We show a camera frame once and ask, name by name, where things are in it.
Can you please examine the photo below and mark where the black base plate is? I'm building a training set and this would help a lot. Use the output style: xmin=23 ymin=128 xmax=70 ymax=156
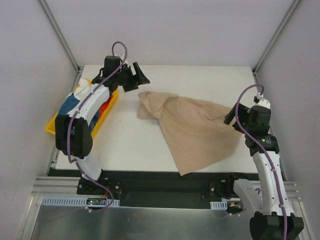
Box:
xmin=76 ymin=170 xmax=259 ymax=209

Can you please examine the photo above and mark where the red orange t-shirt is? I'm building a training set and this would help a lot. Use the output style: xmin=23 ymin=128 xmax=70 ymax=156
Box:
xmin=98 ymin=98 xmax=111 ymax=119

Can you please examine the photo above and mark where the grey cable duct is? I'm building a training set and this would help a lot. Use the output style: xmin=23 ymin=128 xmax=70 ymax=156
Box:
xmin=42 ymin=196 xmax=120 ymax=208
xmin=210 ymin=201 xmax=228 ymax=211

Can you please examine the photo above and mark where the white t-shirt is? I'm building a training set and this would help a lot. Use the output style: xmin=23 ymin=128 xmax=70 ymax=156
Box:
xmin=73 ymin=78 xmax=91 ymax=101

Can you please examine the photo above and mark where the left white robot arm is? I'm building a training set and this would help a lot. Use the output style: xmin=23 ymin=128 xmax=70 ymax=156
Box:
xmin=54 ymin=55 xmax=150 ymax=195

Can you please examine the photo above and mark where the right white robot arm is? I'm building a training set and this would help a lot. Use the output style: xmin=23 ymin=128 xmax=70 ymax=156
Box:
xmin=224 ymin=94 xmax=305 ymax=240

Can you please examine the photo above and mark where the left grey cable duct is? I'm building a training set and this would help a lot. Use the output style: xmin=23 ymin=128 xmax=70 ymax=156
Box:
xmin=42 ymin=196 xmax=120 ymax=208

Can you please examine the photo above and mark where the beige t-shirt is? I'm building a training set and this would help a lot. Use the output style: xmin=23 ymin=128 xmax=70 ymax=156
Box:
xmin=137 ymin=91 xmax=241 ymax=176

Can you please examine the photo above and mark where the aluminium frame rail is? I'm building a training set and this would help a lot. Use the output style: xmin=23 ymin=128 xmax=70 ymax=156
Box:
xmin=31 ymin=176 xmax=80 ymax=196

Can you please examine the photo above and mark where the right grey cable duct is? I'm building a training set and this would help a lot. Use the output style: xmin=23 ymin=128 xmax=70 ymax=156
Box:
xmin=210 ymin=201 xmax=228 ymax=211

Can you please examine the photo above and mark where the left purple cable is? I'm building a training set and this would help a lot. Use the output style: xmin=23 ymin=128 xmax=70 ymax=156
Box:
xmin=39 ymin=41 xmax=131 ymax=221

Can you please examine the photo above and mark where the blue t-shirt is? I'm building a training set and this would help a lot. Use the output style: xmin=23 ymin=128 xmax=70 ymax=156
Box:
xmin=58 ymin=93 xmax=100 ymax=132

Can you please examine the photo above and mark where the yellow plastic tray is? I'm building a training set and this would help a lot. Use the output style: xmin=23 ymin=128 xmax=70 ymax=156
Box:
xmin=45 ymin=89 xmax=120 ymax=139

